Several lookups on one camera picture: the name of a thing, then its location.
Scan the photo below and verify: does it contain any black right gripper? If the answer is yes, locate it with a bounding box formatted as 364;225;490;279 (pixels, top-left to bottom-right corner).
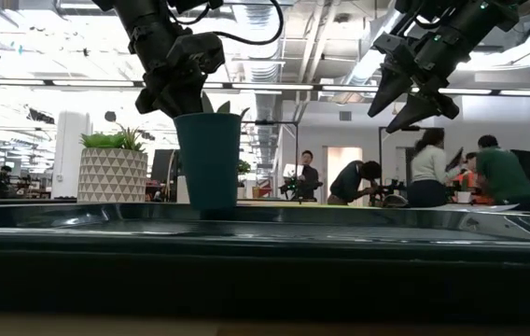
367;8;481;134

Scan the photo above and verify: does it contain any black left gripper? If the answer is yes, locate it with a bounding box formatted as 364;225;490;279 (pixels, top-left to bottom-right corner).
127;21;206;119

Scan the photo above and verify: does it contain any teal plastic cup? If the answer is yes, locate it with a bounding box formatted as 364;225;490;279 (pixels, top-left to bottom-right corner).
173;111;244;212

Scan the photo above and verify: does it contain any dark green serving tray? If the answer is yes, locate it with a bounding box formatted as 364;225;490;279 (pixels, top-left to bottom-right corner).
0;201;530;324

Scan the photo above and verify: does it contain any snake plant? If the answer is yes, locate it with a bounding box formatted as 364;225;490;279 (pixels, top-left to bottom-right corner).
200;91;251;116

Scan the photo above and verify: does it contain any person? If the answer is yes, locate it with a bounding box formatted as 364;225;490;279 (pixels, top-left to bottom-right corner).
406;127;458;209
451;151;495;206
474;134;530;212
297;149;321;203
327;160;384;207

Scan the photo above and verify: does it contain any green succulent plant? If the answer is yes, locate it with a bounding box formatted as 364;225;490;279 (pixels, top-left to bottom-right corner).
79;122;147;153

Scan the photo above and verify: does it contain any white cylindrical pot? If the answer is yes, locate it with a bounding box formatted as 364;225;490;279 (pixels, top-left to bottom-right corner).
175;175;192;204

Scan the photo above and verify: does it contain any triangle patterned plant pot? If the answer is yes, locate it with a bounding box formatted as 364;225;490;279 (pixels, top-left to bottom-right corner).
77;147;149;204

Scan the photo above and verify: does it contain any small potted plant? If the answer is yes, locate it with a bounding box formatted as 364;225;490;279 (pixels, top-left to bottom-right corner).
236;159;253;201

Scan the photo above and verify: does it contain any white pillar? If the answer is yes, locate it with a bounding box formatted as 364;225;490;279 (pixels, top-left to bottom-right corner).
51;110;93;200

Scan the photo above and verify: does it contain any white laptop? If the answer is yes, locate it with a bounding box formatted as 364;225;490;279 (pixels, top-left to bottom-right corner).
283;162;305;180

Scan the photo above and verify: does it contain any black metal frame stand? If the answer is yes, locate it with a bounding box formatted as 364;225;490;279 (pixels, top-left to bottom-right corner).
377;125;423;198
240;119;300;203

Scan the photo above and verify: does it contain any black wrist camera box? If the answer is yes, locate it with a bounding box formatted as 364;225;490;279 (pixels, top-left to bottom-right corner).
179;31;227;75

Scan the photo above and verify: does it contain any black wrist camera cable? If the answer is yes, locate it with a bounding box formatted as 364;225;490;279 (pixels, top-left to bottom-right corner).
211;0;286;47

